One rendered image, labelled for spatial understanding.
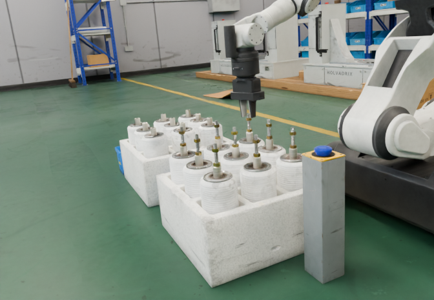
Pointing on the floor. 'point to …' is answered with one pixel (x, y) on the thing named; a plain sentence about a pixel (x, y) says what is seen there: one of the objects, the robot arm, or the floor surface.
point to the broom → (70, 49)
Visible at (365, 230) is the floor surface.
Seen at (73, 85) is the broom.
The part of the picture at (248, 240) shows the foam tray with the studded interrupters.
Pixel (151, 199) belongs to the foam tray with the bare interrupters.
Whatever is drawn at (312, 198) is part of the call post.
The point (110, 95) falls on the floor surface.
